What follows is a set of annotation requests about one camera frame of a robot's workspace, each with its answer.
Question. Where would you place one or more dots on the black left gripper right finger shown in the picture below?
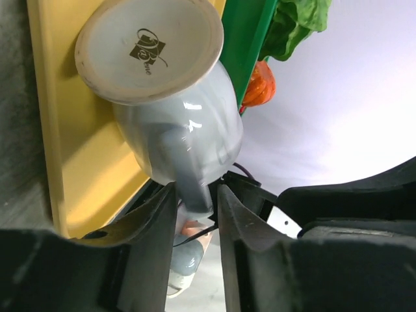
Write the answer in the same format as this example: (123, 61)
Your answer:
(330, 269)

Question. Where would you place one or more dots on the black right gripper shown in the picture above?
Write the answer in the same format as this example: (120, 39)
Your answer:
(383, 202)

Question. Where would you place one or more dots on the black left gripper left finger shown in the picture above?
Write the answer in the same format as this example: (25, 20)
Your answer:
(123, 266)

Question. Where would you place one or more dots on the small grey cup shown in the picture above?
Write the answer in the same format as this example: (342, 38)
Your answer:
(158, 63)

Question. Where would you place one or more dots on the yellow tray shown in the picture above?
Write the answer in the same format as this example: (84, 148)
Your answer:
(91, 171)

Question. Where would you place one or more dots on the orange toy pumpkin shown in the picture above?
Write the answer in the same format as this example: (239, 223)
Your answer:
(261, 87)

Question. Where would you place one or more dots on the green toy cabbage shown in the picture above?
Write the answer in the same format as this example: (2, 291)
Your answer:
(293, 21)

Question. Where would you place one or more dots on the green plastic bin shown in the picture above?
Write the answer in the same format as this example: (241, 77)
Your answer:
(245, 23)

